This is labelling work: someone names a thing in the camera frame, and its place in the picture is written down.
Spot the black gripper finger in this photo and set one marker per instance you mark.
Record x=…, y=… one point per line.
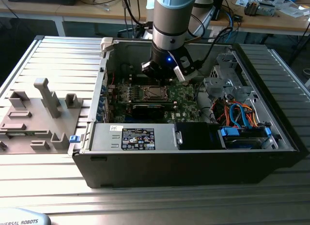
x=169, y=75
x=150, y=69

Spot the silver green CPU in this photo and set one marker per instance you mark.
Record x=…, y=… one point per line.
x=155, y=91

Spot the CPU socket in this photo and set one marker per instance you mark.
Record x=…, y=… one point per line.
x=157, y=98

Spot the black plastic bay cover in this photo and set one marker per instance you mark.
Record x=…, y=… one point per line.
x=193, y=135

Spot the coin cell battery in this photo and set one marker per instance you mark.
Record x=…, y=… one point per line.
x=185, y=83

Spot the green motherboard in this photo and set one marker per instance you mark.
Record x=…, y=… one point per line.
x=186, y=106

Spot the black graphics card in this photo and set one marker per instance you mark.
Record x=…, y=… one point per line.
x=150, y=111

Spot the metal drive cage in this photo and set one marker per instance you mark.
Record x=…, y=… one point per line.
x=218, y=85

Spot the grey plastic case latch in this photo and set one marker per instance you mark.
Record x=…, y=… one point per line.
x=106, y=44

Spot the grey power supply unit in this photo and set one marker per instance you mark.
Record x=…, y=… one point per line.
x=104, y=138

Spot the hard disk in blue carrier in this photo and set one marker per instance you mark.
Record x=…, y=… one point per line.
x=228, y=133

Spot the wooden desk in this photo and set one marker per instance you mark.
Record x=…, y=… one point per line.
x=266, y=24
x=84, y=13

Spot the black PC case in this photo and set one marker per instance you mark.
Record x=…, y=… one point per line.
x=169, y=169

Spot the small finned heatsink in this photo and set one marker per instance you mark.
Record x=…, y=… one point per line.
x=250, y=8

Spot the blue plastic case latch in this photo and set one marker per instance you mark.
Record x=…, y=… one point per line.
x=74, y=139

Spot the grey parts rack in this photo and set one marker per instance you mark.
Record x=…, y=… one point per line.
x=31, y=106

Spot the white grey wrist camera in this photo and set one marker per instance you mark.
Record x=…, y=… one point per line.
x=180, y=73

